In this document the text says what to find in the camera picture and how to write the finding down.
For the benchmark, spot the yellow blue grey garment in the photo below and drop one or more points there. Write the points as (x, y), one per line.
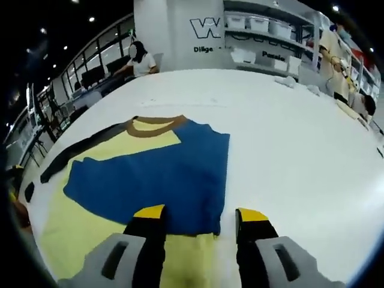
(150, 180)

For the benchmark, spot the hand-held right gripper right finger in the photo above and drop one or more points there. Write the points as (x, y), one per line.
(255, 258)

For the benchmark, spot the small black object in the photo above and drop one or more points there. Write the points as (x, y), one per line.
(380, 152)

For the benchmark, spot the white cloth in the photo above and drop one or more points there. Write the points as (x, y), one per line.
(285, 81)
(314, 89)

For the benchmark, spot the beige garment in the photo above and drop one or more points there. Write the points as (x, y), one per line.
(352, 115)

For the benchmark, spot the black oval table grommet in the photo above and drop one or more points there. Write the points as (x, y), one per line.
(29, 192)

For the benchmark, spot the black monitor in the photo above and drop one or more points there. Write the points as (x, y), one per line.
(93, 77)
(118, 65)

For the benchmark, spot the round ceiling light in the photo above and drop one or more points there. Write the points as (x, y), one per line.
(91, 19)

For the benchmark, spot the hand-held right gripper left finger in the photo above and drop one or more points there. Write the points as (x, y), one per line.
(144, 258)

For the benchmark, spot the row of white storage boxes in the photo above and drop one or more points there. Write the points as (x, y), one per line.
(258, 23)

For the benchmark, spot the grey metal shelf rack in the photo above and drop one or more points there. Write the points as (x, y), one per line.
(364, 75)
(261, 33)

